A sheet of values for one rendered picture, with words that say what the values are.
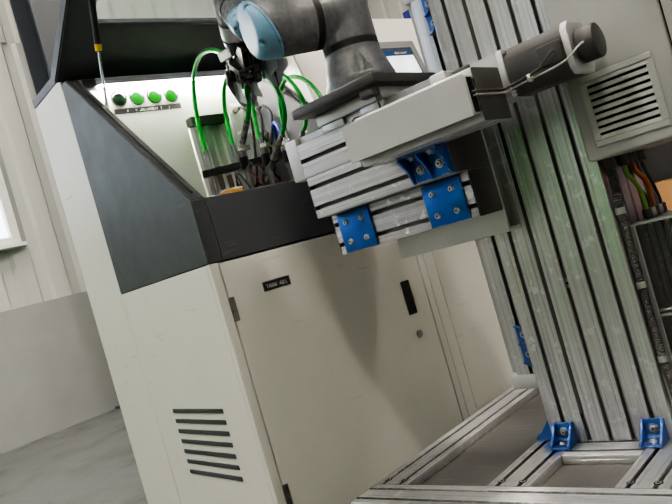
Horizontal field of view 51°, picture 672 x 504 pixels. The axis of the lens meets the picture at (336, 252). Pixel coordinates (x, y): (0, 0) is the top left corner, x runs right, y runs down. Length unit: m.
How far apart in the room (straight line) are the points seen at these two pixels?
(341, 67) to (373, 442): 1.00
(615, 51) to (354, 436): 1.14
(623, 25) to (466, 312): 1.15
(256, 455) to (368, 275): 0.58
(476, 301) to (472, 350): 0.16
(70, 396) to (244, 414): 4.37
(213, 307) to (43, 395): 4.32
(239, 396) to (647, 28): 1.17
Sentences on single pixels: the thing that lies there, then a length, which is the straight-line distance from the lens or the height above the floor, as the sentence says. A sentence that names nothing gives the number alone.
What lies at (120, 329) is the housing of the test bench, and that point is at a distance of 2.32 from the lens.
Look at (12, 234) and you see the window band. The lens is 6.07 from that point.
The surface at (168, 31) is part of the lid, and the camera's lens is 2.38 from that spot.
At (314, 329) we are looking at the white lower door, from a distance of 1.85.
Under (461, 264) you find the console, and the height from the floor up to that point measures 0.59.
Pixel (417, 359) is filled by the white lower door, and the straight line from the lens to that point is 2.08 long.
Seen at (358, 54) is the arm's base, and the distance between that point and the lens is 1.46.
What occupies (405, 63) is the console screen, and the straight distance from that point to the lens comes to 2.79.
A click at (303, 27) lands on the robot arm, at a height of 1.17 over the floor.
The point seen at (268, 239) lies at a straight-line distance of 1.81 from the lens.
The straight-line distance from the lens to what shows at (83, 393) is 6.13.
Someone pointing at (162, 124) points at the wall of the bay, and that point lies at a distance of 2.39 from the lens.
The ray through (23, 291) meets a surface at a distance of 6.04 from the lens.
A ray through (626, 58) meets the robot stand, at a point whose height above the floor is 0.91.
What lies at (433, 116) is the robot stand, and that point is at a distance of 1.19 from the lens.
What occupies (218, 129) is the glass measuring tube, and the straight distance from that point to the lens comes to 2.44.
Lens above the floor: 0.73
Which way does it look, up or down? level
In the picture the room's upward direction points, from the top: 16 degrees counter-clockwise
